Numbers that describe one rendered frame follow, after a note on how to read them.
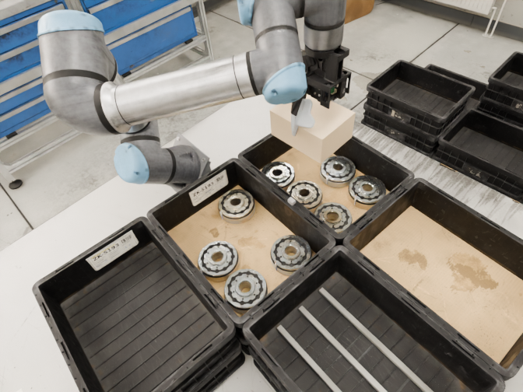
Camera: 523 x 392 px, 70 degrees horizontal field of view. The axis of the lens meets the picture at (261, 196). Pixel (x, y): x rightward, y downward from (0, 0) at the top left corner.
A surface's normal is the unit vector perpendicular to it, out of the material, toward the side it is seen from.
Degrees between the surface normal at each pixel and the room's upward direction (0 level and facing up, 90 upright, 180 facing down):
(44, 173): 0
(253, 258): 0
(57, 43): 33
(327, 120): 0
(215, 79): 49
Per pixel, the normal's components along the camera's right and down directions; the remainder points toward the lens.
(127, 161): -0.59, 0.14
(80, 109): -0.15, 0.23
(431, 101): -0.07, -0.63
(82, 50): 0.59, -0.18
